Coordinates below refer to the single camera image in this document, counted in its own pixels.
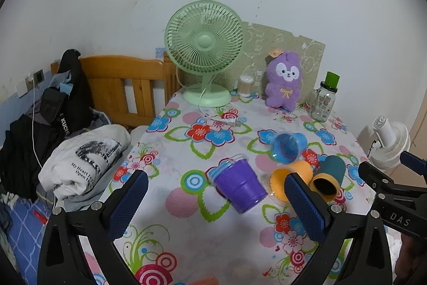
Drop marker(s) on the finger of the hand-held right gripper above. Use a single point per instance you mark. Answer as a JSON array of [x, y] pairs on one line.
[[415, 162], [373, 174]]

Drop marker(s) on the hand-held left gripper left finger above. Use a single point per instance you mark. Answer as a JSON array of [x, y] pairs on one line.
[[130, 201]]

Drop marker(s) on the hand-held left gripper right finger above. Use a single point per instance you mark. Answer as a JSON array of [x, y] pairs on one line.
[[303, 205]]

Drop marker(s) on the purple cup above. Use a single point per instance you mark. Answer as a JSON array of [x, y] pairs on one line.
[[238, 186]]

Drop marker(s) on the orange cup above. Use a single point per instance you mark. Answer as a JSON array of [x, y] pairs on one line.
[[277, 183]]

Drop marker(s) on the dark teal cup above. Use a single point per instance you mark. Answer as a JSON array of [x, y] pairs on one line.
[[332, 166]]

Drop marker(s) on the blue cup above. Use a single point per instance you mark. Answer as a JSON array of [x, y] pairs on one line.
[[287, 146]]

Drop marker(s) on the white floor fan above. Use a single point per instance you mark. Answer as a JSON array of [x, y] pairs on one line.
[[390, 134]]

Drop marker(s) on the grey folded cloth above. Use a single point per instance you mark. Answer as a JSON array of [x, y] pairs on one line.
[[86, 198]]

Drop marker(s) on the floral tablecloth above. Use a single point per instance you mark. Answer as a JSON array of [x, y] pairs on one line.
[[186, 228]]

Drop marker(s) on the white folded printed shirt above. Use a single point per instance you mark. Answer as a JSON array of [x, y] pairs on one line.
[[73, 164]]

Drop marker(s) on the glass bottle with green cap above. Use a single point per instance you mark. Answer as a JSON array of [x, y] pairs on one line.
[[323, 104]]

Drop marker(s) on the blue checkered bed sheet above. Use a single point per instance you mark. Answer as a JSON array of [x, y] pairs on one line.
[[23, 225]]

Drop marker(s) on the purple plush toy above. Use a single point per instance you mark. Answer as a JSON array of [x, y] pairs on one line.
[[283, 88]]

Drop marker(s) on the black jacket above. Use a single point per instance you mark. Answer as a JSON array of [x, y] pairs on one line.
[[73, 94]]

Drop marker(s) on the black cloth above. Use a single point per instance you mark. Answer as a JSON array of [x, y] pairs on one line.
[[20, 151]]

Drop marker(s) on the wooden bed headboard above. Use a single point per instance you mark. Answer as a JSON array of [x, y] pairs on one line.
[[110, 71]]

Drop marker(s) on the cotton swab container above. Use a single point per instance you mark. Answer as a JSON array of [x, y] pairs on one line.
[[246, 84]]

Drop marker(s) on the beige patterned board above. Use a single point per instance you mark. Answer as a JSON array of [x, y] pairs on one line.
[[260, 44]]

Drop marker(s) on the green desk fan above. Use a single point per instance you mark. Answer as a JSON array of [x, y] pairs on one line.
[[203, 39]]

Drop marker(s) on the wall socket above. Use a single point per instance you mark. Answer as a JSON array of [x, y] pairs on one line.
[[39, 76]]

